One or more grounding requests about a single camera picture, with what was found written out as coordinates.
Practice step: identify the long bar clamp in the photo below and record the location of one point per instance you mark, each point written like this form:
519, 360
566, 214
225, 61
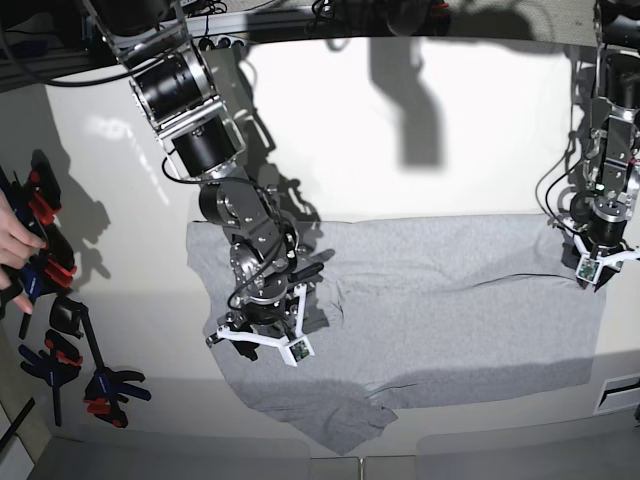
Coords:
107, 389

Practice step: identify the middle blue red clamp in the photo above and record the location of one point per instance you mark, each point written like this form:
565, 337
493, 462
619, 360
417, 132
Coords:
50, 271

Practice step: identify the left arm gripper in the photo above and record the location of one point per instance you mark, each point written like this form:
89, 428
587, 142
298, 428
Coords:
598, 226

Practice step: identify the lower blue red clamp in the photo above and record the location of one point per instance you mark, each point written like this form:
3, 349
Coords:
59, 365

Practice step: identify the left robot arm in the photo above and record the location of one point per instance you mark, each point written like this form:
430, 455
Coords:
609, 167

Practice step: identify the grey T-shirt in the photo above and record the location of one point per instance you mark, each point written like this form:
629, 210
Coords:
425, 312

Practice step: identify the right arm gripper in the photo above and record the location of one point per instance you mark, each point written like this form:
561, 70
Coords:
279, 326

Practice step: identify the blue red clamp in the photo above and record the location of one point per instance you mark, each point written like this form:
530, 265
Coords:
59, 365
50, 271
36, 201

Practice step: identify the upper blue red clamp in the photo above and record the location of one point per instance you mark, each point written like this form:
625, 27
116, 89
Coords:
36, 201

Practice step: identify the white table label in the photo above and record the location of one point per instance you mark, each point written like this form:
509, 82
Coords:
618, 394

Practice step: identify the person's hand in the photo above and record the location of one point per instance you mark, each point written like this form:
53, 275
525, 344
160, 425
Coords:
17, 243

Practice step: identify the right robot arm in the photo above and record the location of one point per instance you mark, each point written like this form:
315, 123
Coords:
175, 89

